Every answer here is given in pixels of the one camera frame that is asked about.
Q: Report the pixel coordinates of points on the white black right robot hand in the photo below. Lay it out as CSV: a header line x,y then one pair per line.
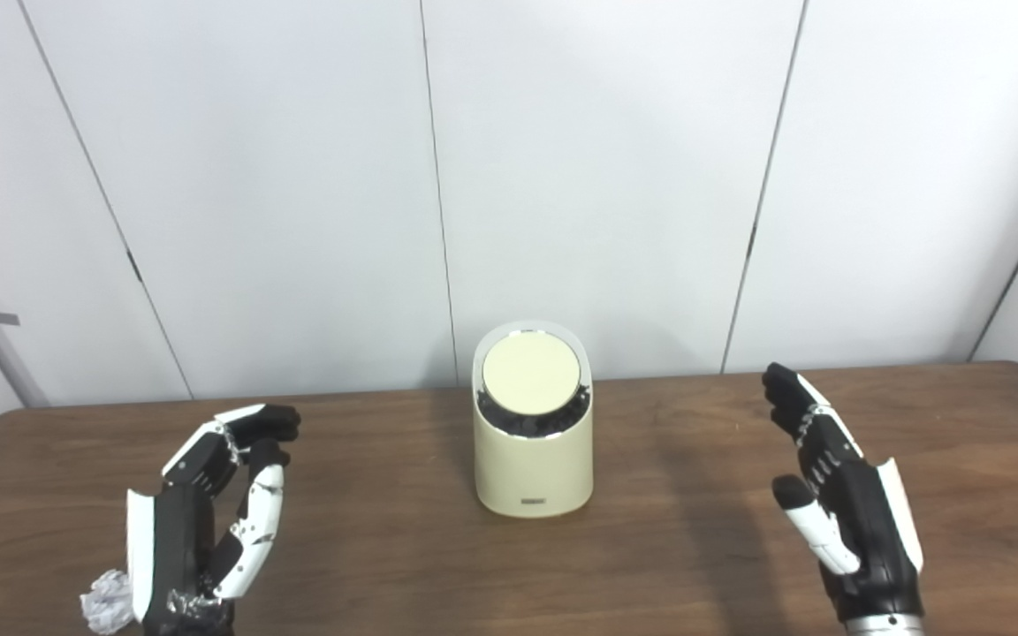
x,y
871,530

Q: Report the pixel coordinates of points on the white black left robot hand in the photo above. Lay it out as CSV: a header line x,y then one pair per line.
x,y
175,530

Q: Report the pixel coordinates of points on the white paper ball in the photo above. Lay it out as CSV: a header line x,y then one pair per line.
x,y
108,602

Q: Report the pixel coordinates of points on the cream-colored bin body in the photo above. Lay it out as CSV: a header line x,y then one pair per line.
x,y
531,468

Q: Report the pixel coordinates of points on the cream round bin lid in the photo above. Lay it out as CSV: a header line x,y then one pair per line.
x,y
531,373

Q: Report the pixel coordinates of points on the black bin liner bag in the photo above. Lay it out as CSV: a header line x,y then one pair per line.
x,y
531,427

